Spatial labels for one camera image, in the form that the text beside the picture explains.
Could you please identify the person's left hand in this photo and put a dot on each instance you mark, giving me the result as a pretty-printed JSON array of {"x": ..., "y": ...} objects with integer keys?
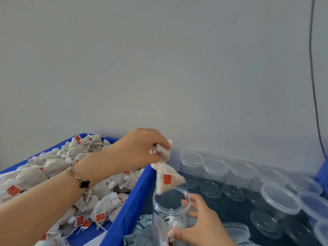
[{"x": 136, "y": 148}]

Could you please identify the person's right hand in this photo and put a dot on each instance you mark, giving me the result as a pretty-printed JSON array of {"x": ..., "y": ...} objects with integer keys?
[{"x": 205, "y": 225}]

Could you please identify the stack of clear lids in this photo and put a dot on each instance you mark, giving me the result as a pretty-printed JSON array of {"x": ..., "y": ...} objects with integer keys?
[{"x": 237, "y": 232}]

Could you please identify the clear plastic jar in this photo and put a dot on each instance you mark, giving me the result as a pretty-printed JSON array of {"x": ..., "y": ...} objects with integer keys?
[{"x": 171, "y": 202}]

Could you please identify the white mesh tea bag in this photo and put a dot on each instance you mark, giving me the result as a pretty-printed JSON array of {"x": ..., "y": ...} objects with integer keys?
[{"x": 168, "y": 176}]

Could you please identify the pile of green desiccant packets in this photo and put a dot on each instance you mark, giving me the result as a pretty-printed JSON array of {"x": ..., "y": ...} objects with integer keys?
[{"x": 138, "y": 230}]

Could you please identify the group of lidded jars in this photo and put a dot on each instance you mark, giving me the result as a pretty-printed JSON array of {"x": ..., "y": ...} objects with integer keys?
[{"x": 266, "y": 194}]

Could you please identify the pile of tea bags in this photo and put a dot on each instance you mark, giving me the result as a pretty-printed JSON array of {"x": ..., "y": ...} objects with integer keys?
[{"x": 51, "y": 166}]

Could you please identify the blue slatted crate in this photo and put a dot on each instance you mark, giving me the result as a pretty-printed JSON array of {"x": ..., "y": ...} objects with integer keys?
[{"x": 323, "y": 176}]

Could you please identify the person's left forearm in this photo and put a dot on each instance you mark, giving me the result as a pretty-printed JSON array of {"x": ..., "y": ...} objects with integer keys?
[{"x": 46, "y": 207}]

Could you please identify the blue plastic tray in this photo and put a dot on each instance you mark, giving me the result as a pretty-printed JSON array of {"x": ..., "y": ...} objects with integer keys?
[{"x": 130, "y": 207}]

